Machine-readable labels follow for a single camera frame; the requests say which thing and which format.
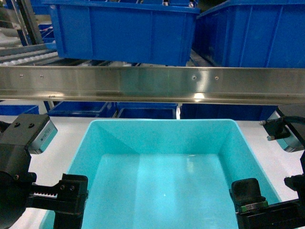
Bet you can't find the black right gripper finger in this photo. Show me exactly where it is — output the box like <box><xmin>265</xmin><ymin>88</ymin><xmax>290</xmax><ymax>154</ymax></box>
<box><xmin>229</xmin><ymin>178</ymin><xmax>305</xmax><ymax>229</ymax></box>

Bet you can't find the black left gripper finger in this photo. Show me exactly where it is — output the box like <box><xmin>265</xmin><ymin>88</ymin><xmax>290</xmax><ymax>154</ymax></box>
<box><xmin>28</xmin><ymin>174</ymin><xmax>89</xmax><ymax>229</ymax></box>

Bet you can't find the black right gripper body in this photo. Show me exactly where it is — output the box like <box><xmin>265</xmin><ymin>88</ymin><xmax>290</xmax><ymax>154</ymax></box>
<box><xmin>284</xmin><ymin>153</ymin><xmax>305</xmax><ymax>220</ymax></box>

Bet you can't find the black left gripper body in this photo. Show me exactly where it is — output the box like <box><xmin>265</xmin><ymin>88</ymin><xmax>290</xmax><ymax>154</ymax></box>
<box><xmin>0</xmin><ymin>114</ymin><xmax>50</xmax><ymax>229</ymax></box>

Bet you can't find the turquoise plastic bin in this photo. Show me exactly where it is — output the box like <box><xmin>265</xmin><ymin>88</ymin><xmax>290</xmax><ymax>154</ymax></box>
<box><xmin>39</xmin><ymin>118</ymin><xmax>283</xmax><ymax>229</ymax></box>

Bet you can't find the large blue bin right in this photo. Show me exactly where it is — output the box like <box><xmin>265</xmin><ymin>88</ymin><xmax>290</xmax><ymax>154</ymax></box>
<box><xmin>193</xmin><ymin>0</ymin><xmax>305</xmax><ymax>68</ymax></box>

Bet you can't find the large blue bin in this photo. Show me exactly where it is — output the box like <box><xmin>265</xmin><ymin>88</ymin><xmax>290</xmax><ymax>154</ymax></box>
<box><xmin>45</xmin><ymin>0</ymin><xmax>200</xmax><ymax>66</ymax></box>
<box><xmin>193</xmin><ymin>0</ymin><xmax>305</xmax><ymax>68</ymax></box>

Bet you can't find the large blue bin centre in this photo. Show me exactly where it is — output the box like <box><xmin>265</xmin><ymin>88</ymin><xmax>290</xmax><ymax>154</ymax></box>
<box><xmin>45</xmin><ymin>0</ymin><xmax>200</xmax><ymax>66</ymax></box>

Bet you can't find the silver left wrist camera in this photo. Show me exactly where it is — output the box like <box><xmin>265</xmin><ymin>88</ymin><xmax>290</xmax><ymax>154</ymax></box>
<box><xmin>28</xmin><ymin>120</ymin><xmax>58</xmax><ymax>155</ymax></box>

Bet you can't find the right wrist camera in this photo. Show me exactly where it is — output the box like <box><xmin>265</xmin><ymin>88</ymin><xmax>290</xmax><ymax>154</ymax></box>
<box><xmin>259</xmin><ymin>111</ymin><xmax>305</xmax><ymax>153</ymax></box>

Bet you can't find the stainless steel shelf rail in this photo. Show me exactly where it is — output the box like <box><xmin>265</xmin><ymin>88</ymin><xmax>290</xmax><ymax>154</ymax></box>
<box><xmin>0</xmin><ymin>66</ymin><xmax>305</xmax><ymax>105</ymax></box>

